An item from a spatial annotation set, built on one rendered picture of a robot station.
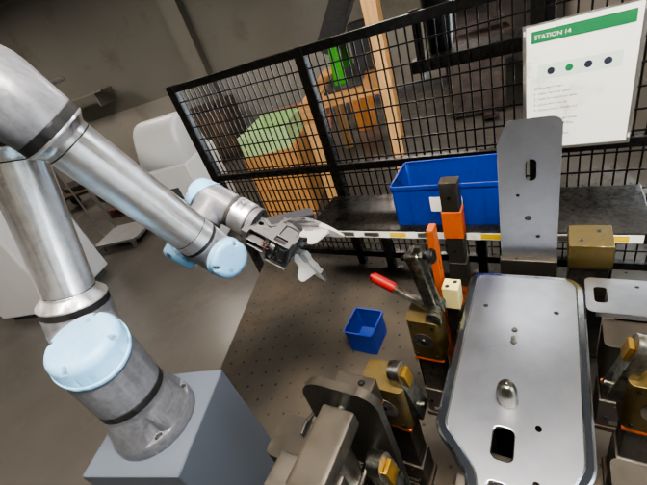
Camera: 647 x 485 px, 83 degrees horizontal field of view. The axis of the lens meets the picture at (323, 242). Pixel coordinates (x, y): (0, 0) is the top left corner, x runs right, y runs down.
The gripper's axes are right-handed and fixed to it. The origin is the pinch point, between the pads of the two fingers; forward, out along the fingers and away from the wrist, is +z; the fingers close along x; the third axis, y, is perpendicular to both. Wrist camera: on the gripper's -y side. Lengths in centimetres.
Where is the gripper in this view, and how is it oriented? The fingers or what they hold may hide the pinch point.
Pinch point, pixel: (337, 258)
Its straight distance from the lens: 78.3
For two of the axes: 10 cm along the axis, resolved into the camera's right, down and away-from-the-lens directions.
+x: 2.2, -6.6, -7.2
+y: -4.3, 6.0, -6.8
